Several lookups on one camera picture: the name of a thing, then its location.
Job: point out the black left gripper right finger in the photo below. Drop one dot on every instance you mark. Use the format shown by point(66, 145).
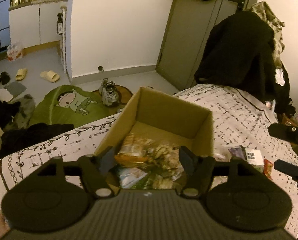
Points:
point(198, 171)

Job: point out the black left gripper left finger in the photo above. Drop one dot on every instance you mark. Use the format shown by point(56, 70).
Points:
point(94, 170)

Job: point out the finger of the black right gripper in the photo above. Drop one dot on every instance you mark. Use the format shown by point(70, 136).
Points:
point(287, 168)
point(283, 132)

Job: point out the red snack packet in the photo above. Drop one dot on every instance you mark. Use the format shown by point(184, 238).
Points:
point(268, 166)

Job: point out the white snack box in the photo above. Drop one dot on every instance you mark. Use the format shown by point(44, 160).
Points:
point(254, 158)

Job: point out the purple snack packet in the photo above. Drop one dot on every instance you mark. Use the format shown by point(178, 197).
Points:
point(238, 152)

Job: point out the person's left hand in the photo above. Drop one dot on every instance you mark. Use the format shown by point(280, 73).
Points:
point(4, 226)

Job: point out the brown cardboard box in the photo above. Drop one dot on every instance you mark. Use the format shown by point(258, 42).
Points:
point(158, 116)

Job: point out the snack bags in box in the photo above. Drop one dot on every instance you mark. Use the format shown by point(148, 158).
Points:
point(144, 163)

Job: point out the white patterned bed sheet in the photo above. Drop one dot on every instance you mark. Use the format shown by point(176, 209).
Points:
point(239, 120)

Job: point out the green cartoon floor mat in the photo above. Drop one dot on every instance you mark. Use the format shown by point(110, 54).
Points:
point(71, 105)

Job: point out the grey sneaker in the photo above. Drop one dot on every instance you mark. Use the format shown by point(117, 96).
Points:
point(109, 93)

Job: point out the black coat on chair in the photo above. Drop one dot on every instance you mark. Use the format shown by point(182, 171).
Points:
point(239, 54)

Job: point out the yellow slipper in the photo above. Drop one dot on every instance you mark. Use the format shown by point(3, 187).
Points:
point(50, 76)
point(21, 74)

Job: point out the patterned beige garment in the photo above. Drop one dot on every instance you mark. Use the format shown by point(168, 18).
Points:
point(265, 13)

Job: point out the plastic bag on floor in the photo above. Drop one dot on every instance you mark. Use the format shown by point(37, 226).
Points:
point(15, 51)

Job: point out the grey door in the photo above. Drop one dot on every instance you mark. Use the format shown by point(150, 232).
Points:
point(187, 30)

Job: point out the white kitchen cabinet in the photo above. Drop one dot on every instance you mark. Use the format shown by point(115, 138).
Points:
point(35, 23)

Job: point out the dark spray bottle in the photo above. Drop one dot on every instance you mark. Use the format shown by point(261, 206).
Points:
point(60, 23)

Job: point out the black door handle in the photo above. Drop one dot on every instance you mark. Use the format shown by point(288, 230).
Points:
point(240, 4)

